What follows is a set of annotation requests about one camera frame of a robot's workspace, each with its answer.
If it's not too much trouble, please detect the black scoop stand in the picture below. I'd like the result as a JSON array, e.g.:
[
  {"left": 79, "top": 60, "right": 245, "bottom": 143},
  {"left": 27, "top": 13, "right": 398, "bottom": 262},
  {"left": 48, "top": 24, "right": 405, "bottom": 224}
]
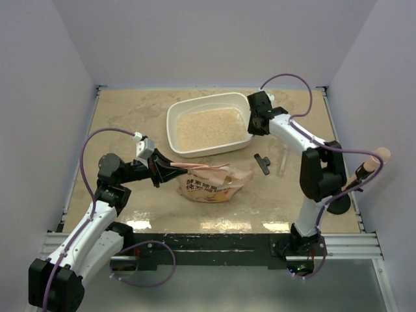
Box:
[{"left": 325, "top": 191, "right": 351, "bottom": 215}]

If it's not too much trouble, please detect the clear plastic tube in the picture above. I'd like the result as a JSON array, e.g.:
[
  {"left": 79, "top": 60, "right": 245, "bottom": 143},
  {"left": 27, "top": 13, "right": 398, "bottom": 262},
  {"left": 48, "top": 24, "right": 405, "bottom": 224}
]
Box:
[{"left": 278, "top": 144, "right": 289, "bottom": 177}]

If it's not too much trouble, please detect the white litter box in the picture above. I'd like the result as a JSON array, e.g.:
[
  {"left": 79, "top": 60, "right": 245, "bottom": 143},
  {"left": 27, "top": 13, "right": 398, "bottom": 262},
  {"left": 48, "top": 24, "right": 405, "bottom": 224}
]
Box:
[{"left": 166, "top": 92, "right": 253, "bottom": 159}]

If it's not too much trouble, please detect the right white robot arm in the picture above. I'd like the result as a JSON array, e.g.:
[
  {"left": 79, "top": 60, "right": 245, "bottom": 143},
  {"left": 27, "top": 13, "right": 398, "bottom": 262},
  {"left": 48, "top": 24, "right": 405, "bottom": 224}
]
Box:
[{"left": 247, "top": 91, "right": 351, "bottom": 255}]

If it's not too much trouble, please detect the beige litter scoop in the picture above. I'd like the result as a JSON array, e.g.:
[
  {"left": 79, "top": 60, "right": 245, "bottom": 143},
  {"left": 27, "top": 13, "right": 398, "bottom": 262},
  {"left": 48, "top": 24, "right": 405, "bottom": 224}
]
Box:
[{"left": 344, "top": 147, "right": 391, "bottom": 190}]

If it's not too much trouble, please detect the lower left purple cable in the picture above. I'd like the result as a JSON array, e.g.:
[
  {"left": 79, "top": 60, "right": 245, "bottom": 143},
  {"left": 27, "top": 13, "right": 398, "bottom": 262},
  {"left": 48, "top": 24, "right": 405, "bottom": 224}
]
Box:
[{"left": 109, "top": 241, "right": 176, "bottom": 287}]

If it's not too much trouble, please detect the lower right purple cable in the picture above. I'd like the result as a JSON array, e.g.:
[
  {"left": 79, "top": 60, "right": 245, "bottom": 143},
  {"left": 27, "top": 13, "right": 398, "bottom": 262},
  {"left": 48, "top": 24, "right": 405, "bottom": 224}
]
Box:
[{"left": 292, "top": 233, "right": 328, "bottom": 280}]

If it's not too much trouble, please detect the black bag clip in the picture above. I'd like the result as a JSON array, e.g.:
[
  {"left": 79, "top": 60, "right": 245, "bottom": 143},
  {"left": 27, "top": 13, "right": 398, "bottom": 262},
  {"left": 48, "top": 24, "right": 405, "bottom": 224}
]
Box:
[{"left": 254, "top": 153, "right": 270, "bottom": 176}]

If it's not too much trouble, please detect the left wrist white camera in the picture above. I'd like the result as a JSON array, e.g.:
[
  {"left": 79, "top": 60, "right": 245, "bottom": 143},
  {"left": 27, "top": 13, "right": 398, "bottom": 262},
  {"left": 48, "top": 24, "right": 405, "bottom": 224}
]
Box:
[{"left": 133, "top": 132, "right": 155, "bottom": 166}]

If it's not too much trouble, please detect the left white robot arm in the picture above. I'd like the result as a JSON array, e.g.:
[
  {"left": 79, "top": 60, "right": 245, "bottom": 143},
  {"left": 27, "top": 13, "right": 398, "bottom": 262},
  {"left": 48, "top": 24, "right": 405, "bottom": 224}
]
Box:
[{"left": 29, "top": 149, "right": 187, "bottom": 311}]

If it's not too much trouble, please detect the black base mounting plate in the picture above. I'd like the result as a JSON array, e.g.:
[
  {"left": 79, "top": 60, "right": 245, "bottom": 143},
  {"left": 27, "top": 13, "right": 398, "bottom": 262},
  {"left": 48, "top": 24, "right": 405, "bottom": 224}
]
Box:
[{"left": 113, "top": 233, "right": 327, "bottom": 272}]

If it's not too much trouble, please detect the orange cat litter bag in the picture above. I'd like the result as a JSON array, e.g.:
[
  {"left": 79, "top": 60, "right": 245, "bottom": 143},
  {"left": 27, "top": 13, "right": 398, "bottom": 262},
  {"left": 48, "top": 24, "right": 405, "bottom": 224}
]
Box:
[{"left": 171, "top": 162, "right": 253, "bottom": 203}]

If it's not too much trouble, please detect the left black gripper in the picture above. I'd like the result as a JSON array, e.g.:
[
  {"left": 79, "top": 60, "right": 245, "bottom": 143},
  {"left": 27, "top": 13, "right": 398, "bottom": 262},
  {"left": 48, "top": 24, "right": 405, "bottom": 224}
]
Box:
[{"left": 118, "top": 148, "right": 187, "bottom": 188}]

